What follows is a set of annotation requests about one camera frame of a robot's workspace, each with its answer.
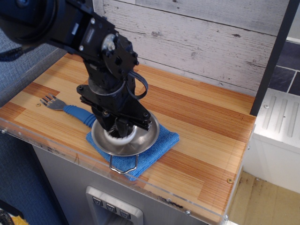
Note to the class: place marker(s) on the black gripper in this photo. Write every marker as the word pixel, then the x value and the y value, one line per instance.
pixel 117 108

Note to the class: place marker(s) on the black and white toy mushroom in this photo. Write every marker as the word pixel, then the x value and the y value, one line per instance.
pixel 114 137

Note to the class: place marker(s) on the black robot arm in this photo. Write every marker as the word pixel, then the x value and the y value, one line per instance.
pixel 108 56

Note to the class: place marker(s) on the yellow object at corner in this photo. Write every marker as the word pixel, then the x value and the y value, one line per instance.
pixel 19 221

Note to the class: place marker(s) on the blue folded cloth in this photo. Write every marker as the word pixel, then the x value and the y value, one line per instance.
pixel 166 140

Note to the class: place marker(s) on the clear acrylic table edge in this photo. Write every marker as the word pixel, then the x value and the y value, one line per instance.
pixel 193 175

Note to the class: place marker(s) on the silver dispenser button panel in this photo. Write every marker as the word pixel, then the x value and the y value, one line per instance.
pixel 109 210

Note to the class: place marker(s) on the white grooved drain board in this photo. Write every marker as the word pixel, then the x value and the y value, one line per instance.
pixel 278 120

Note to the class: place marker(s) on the stainless steel bowl with handles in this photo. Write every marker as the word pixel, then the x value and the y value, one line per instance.
pixel 142 141

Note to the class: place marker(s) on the blue handled metal fork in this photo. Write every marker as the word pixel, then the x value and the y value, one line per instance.
pixel 83 115

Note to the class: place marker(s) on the dark right vertical post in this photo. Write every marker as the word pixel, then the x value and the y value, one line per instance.
pixel 284 29

